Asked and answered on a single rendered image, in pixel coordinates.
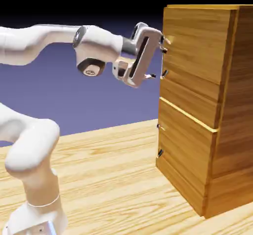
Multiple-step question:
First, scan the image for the light wood cabinet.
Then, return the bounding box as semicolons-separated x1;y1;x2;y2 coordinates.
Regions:
155;4;253;219

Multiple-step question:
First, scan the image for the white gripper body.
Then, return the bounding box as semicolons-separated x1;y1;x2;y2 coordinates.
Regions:
125;26;163;89

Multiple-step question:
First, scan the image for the long thin metal handle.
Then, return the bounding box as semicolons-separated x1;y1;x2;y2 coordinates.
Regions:
159;41;169;80

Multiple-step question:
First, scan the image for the small wooden cabinet door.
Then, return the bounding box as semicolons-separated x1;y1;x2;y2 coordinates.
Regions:
155;97;218;217

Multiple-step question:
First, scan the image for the large wooden cabinet door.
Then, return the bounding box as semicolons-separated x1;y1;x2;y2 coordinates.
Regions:
160;7;240;129

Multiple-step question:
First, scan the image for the short thin metal handle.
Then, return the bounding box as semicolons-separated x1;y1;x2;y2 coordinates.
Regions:
156;123;166;158

